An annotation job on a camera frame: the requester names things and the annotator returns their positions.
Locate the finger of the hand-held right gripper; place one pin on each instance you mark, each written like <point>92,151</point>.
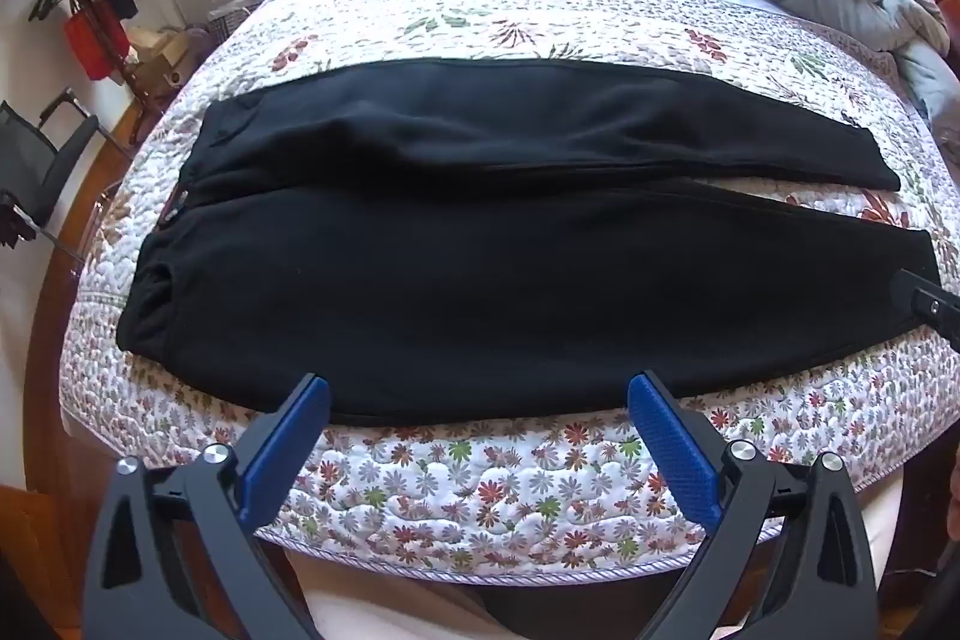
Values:
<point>926,302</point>

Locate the black pants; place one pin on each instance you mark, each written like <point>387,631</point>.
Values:
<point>450,280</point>

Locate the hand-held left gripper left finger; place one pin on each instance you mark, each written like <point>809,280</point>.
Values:
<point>289,441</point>

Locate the black office chair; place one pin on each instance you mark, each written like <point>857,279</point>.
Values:
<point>30,156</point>

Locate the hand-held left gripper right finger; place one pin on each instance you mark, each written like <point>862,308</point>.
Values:
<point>671,441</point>

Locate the cardboard box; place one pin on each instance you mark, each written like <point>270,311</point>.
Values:
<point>165,51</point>

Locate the floral quilted bedspread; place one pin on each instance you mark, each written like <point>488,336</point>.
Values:
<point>487,490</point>

